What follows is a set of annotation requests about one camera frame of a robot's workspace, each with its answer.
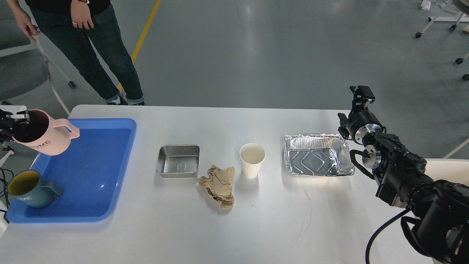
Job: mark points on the person's right hand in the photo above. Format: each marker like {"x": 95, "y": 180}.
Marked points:
{"x": 25, "y": 24}

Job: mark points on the pink mug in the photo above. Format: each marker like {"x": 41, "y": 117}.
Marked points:
{"x": 45, "y": 134}

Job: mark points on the blue plastic tray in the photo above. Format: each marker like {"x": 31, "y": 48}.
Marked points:
{"x": 90, "y": 173}

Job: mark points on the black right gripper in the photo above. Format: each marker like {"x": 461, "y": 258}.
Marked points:
{"x": 363, "y": 123}

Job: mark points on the teal mug yellow inside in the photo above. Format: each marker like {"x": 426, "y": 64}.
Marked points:
{"x": 32, "y": 189}

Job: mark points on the white paper cup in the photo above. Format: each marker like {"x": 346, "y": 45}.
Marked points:
{"x": 252, "y": 156}

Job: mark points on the white side table left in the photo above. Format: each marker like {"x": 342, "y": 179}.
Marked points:
{"x": 14, "y": 109}

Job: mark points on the white bin right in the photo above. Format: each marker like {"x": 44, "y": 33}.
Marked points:
{"x": 452, "y": 170}

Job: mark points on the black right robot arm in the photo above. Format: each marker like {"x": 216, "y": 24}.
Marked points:
{"x": 436, "y": 212}

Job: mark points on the standing person dark clothes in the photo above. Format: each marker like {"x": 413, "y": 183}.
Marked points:
{"x": 98, "y": 54}

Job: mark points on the crumpled brown paper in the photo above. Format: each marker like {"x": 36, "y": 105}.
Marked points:
{"x": 218, "y": 184}

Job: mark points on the person's left hand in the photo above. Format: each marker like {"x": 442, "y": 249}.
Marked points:
{"x": 80, "y": 14}

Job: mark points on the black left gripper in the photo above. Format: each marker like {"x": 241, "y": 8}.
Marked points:
{"x": 8, "y": 127}

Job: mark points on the aluminium foil tray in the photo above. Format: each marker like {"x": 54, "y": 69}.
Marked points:
{"x": 319, "y": 155}

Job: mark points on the square steel tray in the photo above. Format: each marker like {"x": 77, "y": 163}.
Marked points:
{"x": 178, "y": 161}

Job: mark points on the grey office chair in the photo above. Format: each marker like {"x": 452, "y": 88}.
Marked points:
{"x": 22, "y": 71}

